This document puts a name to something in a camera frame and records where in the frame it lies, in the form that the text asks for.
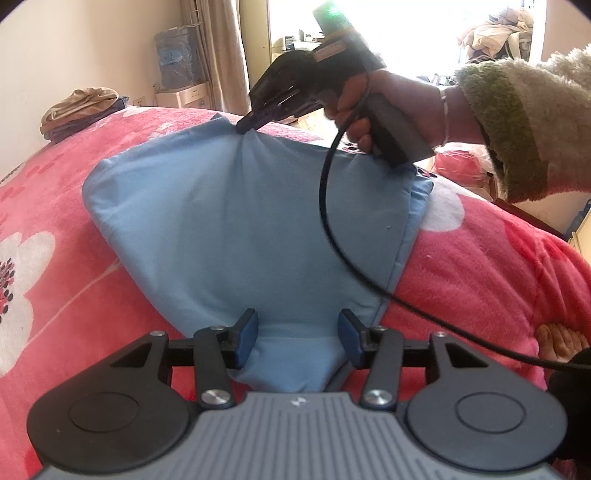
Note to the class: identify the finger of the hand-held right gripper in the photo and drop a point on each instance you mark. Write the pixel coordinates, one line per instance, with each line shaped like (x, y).
(268, 108)

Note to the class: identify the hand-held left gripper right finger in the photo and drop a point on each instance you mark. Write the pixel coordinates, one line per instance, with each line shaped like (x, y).
(348, 339)

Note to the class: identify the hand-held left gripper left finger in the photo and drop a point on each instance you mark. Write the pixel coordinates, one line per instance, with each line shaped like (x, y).
(247, 339)

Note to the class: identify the light blue t-shirt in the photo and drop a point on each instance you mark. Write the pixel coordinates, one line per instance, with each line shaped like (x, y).
(249, 221)

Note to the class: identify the pile of beige clothes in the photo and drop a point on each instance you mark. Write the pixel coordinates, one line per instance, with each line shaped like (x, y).
(498, 32)

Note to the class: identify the folded tan clothes stack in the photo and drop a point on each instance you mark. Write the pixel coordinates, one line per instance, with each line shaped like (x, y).
(78, 110)

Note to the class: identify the person's right hand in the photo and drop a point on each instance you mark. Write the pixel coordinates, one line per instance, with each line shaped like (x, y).
(415, 106)

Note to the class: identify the cluttered side table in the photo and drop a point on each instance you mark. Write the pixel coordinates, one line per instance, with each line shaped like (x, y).
(295, 44)

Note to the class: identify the beige curtain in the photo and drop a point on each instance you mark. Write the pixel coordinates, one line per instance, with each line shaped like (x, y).
(221, 50)

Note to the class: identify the pink floral blanket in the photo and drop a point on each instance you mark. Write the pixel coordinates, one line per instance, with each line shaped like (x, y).
(485, 277)

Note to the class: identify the red plastic bag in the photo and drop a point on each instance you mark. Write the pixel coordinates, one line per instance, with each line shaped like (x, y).
(457, 166)

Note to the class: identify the person's bare foot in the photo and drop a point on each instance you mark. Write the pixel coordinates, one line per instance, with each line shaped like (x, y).
(561, 344)

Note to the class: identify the person's black trouser leg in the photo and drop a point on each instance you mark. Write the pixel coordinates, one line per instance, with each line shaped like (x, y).
(572, 415)

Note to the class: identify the white wall socket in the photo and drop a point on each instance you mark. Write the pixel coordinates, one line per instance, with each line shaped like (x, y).
(139, 100)

